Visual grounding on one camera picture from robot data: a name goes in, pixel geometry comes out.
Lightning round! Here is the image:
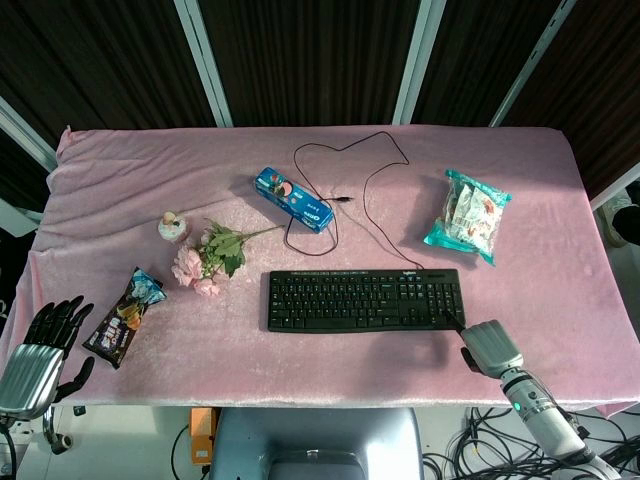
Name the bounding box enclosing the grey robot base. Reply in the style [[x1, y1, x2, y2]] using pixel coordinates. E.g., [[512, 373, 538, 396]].
[[208, 407, 426, 480]]

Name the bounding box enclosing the black keyboard cable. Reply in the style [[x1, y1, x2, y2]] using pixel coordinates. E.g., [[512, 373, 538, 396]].
[[284, 130, 426, 271]]

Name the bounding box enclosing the blue Oreo cookie box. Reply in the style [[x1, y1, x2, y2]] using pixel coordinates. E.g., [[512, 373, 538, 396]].
[[253, 166, 335, 234]]

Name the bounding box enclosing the teal snack bag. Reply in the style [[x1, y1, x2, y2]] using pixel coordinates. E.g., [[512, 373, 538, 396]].
[[423, 168, 513, 267]]

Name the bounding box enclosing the white window frame post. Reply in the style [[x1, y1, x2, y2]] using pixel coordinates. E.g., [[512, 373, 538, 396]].
[[488, 0, 579, 128], [173, 0, 234, 128], [392, 0, 448, 126], [0, 95, 57, 174]]

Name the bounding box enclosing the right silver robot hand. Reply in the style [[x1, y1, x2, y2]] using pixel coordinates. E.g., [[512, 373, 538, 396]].
[[441, 308, 525, 379]]

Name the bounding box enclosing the black floor cable bundle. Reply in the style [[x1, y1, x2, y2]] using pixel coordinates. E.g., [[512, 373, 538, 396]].
[[422, 407, 640, 480]]

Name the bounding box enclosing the black computer keyboard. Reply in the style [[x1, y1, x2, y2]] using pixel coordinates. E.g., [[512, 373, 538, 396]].
[[267, 268, 467, 334]]

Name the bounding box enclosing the orange box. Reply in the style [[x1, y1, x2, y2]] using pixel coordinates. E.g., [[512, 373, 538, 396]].
[[188, 407, 216, 467]]

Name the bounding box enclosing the pink velvet tablecloth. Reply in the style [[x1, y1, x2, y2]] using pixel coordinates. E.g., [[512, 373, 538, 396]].
[[0, 124, 640, 416]]

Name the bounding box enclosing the pink artificial flower bouquet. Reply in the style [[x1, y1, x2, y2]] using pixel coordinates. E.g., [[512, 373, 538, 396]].
[[171, 218, 285, 297]]

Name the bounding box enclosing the small cupcake figurine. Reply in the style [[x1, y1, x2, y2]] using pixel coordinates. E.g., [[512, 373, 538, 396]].
[[157, 211, 192, 244]]

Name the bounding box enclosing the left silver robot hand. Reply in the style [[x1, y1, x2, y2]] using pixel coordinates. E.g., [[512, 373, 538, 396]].
[[0, 295, 96, 421]]

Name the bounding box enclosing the dark chip bag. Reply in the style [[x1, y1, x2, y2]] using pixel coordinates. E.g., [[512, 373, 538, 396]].
[[82, 267, 168, 370]]

